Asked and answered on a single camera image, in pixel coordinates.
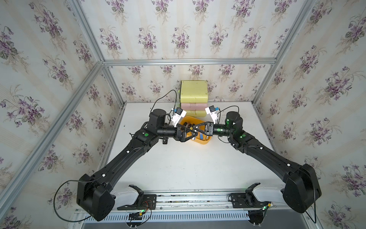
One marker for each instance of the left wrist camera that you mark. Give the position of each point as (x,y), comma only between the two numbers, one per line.
(178,114)

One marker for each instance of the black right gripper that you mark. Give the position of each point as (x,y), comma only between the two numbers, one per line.
(208,124)

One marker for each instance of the yellow storage tray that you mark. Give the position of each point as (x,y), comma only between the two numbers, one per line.
(189,121)

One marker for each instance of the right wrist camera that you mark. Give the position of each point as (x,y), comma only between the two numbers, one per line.
(213,112)

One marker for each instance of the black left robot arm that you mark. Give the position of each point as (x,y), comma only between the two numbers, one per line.
(94,192)

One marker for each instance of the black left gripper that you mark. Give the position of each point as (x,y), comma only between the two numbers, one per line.
(180,137)

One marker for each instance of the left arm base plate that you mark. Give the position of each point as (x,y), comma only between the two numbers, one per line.
(134,198)

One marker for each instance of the green pink drawer box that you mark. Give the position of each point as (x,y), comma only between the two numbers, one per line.
(194,97)

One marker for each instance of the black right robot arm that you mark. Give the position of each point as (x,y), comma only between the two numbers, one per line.
(301,188)

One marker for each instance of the aluminium rail frame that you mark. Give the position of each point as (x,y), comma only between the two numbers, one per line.
(201,210)

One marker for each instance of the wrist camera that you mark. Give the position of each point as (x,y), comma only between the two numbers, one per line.
(178,114)
(213,112)

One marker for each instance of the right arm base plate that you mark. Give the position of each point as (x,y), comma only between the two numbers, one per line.
(247,199)

